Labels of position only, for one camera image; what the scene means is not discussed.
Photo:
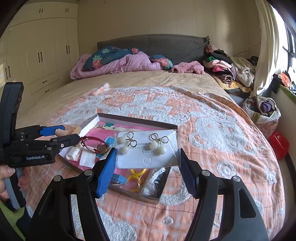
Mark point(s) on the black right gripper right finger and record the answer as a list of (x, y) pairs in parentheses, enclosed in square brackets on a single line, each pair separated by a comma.
[(191, 172)]

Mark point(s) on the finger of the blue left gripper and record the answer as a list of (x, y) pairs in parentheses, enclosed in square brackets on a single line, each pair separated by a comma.
[(50, 130)]

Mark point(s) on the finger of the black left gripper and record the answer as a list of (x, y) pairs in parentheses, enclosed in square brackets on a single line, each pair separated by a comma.
[(64, 141)]

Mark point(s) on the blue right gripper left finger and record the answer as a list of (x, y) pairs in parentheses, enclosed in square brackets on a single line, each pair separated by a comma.
[(106, 173)]

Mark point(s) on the white hair claw clip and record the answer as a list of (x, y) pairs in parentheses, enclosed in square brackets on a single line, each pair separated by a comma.
[(73, 153)]

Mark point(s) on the clear bag white card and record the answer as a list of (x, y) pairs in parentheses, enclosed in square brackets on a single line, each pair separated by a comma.
[(87, 159)]

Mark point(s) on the bagged yellow hoop earrings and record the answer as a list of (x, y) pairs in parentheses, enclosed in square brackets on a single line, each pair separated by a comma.
[(135, 180)]

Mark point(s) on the silver jewelry plastic bag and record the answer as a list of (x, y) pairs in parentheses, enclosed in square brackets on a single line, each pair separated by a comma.
[(155, 183)]

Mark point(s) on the bow pearl earrings card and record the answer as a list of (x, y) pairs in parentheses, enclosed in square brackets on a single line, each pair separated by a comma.
[(147, 149)]

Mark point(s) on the person's left hand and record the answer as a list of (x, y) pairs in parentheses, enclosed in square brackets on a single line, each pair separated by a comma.
[(23, 182)]

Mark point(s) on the tan bed sheet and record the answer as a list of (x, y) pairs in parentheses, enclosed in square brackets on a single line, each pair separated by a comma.
[(129, 83)]

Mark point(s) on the dark cardboard box tray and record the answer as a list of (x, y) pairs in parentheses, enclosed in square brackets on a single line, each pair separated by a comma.
[(119, 124)]

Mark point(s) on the cream wardrobe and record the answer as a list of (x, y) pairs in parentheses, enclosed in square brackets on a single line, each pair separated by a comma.
[(39, 48)]

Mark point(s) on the floral laundry basket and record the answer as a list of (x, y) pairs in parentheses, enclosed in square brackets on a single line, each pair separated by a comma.
[(264, 113)]

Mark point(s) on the red plastic stool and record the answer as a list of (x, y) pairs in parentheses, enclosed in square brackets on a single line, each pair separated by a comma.
[(279, 144)]

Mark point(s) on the dark floral pillow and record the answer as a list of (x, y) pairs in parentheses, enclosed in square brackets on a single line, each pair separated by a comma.
[(106, 55)]

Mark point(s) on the pink fuzzy garment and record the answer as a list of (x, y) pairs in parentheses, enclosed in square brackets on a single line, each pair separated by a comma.
[(193, 67)]

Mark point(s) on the pile of clothes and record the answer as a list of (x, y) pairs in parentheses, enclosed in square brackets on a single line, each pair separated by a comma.
[(232, 73)]

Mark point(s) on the purple blanket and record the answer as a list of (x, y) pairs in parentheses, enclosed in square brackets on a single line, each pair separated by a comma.
[(129, 63)]

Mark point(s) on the dark grey headboard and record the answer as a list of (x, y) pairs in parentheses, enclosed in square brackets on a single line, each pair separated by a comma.
[(177, 48)]

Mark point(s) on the clothes on window sill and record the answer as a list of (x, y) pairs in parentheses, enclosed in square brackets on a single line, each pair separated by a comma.
[(284, 80)]

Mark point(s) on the cream curtain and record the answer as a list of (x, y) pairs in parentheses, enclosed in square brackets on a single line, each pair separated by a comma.
[(269, 47)]

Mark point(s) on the window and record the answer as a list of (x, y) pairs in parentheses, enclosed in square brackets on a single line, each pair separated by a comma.
[(286, 10)]

